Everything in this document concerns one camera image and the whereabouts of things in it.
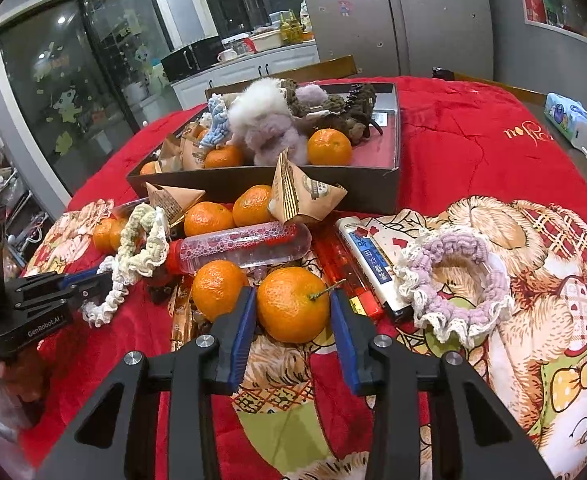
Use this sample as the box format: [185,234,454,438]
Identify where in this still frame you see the white plastic tub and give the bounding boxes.
[250,30,284,52]

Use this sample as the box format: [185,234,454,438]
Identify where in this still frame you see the pink white lace scrunchie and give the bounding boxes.
[396,227,515,348]

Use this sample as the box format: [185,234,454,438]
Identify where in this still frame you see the blue printed tissue pack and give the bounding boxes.
[545,92,587,156]

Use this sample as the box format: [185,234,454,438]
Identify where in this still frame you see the clear bottle with red cap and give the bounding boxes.
[166,222,314,276]

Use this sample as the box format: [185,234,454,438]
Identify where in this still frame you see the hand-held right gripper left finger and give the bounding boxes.
[38,286,258,480]

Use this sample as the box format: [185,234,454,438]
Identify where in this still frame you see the black microwave oven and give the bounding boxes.
[160,35,224,83]

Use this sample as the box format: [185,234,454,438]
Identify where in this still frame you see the cream knitted scrunchie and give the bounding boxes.
[80,205,170,330]

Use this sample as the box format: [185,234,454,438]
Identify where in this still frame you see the small pale fluffy scrunchie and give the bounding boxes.
[293,82,327,111]

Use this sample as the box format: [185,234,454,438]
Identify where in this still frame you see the dark desktop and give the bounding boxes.
[518,85,587,226]

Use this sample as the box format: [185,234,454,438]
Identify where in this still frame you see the brown gold snack bar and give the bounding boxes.
[168,285,194,351]

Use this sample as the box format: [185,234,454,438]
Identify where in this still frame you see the white printed lighter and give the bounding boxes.
[336,216,414,323]

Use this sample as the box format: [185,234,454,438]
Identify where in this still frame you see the brown knitted scrunchie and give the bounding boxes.
[293,80,379,146]

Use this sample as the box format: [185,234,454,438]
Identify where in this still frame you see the glass sliding door with stickers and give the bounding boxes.
[0,0,184,196]

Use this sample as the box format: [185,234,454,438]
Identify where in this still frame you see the black hair claw clip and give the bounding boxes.
[346,82,374,103]

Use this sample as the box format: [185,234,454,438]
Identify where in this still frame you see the white plush toy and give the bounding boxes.
[243,110,310,167]

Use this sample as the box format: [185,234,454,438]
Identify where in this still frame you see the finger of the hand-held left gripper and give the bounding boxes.
[10,267,101,293]
[16,275,114,318]

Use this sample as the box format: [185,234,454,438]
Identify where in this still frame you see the blue knitted scrunchie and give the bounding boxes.
[200,95,234,150]

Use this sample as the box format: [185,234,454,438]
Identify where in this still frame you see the orange transparent lighter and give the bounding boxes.
[316,232,381,318]

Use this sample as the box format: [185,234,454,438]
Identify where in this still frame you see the white fluffy scrunchie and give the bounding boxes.
[228,80,291,133]

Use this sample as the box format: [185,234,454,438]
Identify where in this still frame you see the white kitchen cabinet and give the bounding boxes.
[170,42,319,111]

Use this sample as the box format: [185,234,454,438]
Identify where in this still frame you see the dark cardboard box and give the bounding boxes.
[126,82,401,216]

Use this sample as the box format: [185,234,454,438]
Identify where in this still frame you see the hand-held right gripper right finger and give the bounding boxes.
[329,287,557,480]

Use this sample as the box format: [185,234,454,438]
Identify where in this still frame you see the silver refrigerator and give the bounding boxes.
[293,0,494,81]

